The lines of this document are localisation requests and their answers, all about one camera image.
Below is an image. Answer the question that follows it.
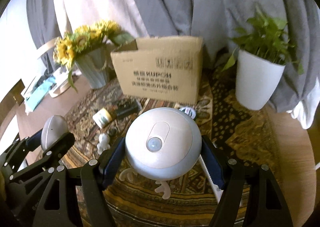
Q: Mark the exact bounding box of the patterned persian table runner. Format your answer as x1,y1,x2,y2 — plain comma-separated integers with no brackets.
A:
63,69,283,226

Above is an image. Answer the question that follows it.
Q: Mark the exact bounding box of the dark bottle with white label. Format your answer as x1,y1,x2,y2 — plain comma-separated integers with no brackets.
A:
92,99,141,129

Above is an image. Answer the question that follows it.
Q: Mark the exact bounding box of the white antler toy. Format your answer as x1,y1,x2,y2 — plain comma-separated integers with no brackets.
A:
119,167,184,200

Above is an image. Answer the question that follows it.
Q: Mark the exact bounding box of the round grey sensor night light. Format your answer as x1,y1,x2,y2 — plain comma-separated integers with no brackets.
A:
125,107,202,180

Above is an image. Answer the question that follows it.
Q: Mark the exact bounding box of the white plant pot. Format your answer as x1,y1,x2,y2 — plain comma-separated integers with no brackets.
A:
235,50,285,111

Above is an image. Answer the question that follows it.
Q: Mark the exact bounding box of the green leafy plant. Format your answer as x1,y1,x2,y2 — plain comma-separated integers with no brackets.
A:
229,3,304,75

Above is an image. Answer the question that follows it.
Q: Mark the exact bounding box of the grey curtain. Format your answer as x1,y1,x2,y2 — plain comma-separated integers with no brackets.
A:
27,0,319,112

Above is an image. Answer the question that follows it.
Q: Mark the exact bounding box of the brown cardboard box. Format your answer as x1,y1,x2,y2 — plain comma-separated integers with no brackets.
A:
111,36,203,105

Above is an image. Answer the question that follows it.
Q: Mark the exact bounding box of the ribbed pale green vase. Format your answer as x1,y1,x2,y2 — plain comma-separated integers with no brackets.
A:
75,47,108,89

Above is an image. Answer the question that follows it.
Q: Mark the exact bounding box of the small white striped object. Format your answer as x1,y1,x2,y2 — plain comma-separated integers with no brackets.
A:
179,106,196,120

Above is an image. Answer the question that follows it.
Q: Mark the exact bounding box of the white serrated plastic knife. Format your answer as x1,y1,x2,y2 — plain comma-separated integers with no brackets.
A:
199,155,223,204

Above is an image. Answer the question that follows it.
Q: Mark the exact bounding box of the yellow sunflower bouquet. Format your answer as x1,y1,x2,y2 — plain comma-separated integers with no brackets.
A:
53,21,134,90

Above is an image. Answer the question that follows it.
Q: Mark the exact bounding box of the white desk lamp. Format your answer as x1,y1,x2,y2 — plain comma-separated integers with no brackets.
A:
35,37,75,98

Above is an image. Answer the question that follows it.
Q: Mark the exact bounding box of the small white figurine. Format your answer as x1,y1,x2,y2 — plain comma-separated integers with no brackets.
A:
97,133,111,155

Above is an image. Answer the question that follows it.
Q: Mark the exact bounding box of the blue cloth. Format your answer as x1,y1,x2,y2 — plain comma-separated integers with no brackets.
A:
24,75,56,115

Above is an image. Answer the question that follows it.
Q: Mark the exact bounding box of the grey oval device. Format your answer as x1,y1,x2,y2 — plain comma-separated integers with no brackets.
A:
41,115,69,151

